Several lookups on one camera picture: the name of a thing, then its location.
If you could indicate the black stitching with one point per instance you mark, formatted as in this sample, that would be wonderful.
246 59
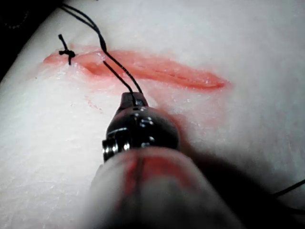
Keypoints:
67 53

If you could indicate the tissue pad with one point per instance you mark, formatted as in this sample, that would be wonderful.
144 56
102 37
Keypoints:
214 47

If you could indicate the dark right arm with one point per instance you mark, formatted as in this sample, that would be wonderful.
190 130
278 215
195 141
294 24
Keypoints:
152 190

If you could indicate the right arm needle driver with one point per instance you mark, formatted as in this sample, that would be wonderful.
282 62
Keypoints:
143 128

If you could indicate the black thread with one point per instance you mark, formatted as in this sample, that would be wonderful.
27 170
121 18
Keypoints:
119 68

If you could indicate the right arm needle driver jaw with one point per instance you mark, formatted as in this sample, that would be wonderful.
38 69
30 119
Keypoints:
132 100

